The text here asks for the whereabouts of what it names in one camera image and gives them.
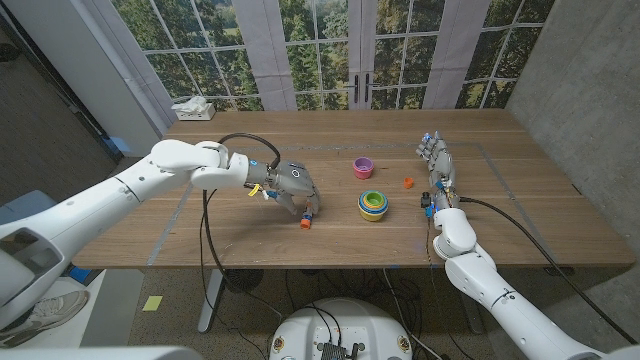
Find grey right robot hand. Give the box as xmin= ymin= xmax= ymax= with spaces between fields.
xmin=415 ymin=130 xmax=459 ymax=211

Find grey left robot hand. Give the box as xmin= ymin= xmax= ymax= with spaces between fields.
xmin=247 ymin=159 xmax=322 ymax=217

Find pink toy cup purple inside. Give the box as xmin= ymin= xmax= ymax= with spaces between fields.
xmin=352 ymin=156 xmax=375 ymax=180

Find orange nested toy cup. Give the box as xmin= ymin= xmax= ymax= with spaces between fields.
xmin=361 ymin=191 xmax=387 ymax=211

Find blue toy cup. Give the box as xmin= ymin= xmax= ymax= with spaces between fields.
xmin=358 ymin=190 xmax=390 ymax=216

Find stacked yellow green cups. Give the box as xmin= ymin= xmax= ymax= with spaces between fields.
xmin=357 ymin=189 xmax=390 ymax=223

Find black round vented disc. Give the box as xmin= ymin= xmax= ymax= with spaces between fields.
xmin=223 ymin=268 xmax=265 ymax=294

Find white tissue box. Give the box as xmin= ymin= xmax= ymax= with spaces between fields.
xmin=174 ymin=103 xmax=217 ymax=122

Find crumpled white tissue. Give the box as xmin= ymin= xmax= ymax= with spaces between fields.
xmin=171 ymin=96 xmax=209 ymax=114

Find white table leg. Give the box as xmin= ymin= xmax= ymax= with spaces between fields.
xmin=197 ymin=268 xmax=227 ymax=335

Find white robot torso base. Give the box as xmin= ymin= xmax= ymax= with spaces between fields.
xmin=268 ymin=298 xmax=414 ymax=360

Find small blue box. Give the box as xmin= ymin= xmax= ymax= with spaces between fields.
xmin=67 ymin=264 xmax=94 ymax=285

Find blue-grey bin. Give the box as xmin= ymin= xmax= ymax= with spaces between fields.
xmin=0 ymin=189 xmax=59 ymax=226

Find grey sneaker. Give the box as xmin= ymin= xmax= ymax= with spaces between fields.
xmin=0 ymin=289 xmax=91 ymax=350

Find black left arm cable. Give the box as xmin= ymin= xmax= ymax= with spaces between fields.
xmin=198 ymin=132 xmax=284 ymax=321

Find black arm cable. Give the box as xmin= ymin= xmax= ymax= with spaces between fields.
xmin=198 ymin=132 xmax=284 ymax=321
xmin=458 ymin=196 xmax=639 ymax=346

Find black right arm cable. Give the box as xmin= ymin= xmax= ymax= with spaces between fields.
xmin=458 ymin=196 xmax=639 ymax=346

